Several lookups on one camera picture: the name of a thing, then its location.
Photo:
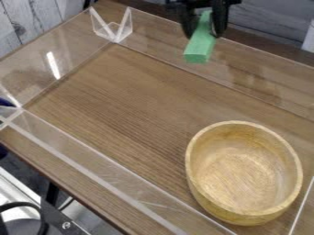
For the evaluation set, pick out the clear acrylic enclosure wall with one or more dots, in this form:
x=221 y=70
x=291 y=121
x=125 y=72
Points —
x=103 y=113

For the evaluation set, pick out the green rectangular block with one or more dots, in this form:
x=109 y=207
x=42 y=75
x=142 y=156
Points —
x=202 y=41

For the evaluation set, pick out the black table leg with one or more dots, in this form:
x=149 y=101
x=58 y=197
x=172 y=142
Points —
x=53 y=194

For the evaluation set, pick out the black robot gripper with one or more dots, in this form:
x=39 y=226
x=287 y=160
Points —
x=189 y=19

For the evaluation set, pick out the light wooden bowl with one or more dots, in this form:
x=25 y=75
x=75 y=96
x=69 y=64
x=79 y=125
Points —
x=245 y=173

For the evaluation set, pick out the clear acrylic corner bracket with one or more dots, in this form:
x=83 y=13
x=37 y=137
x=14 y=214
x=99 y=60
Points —
x=113 y=31

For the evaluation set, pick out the black metal clamp bracket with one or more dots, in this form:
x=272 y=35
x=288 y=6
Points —
x=59 y=224

